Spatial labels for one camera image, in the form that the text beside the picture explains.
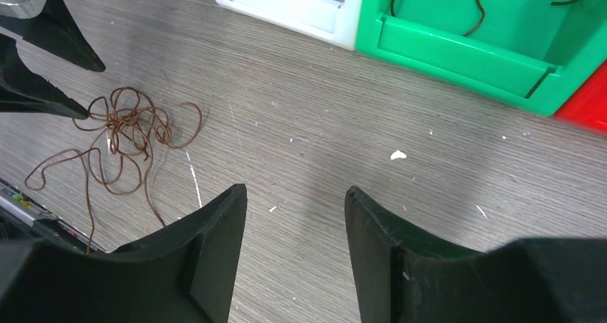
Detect red plastic bin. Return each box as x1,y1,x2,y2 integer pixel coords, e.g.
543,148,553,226
554,61,606,135

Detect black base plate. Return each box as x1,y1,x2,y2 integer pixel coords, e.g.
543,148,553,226
1,180,106,254

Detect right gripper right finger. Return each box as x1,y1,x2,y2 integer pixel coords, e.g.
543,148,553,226
344,186,606,322

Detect brown wire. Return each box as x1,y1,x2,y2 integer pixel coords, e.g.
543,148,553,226
389,0,589,38
24,86,204,256

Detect green plastic bin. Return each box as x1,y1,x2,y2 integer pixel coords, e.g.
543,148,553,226
356,0,606,116

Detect white plastic bin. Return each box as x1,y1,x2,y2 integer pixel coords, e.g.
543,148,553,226
215,0,362,51

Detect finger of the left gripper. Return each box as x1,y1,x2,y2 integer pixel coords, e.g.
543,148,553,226
1,0,106,72
1,35,89,120

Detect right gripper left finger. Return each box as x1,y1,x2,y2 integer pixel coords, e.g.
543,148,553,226
1,183,247,322

